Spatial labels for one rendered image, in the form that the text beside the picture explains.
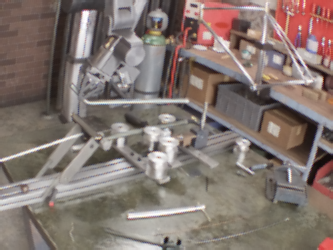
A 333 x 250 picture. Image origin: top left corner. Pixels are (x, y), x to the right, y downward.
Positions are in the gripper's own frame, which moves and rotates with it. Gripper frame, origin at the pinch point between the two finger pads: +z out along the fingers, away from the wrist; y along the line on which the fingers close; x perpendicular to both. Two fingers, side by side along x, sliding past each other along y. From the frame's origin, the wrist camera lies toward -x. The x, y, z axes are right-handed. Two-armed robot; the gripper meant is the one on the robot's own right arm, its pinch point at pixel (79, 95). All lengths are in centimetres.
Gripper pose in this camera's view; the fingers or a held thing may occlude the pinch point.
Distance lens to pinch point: 102.9
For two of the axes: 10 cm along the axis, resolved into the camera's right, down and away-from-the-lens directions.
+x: -7.2, -4.2, -5.5
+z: -5.8, 8.0, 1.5
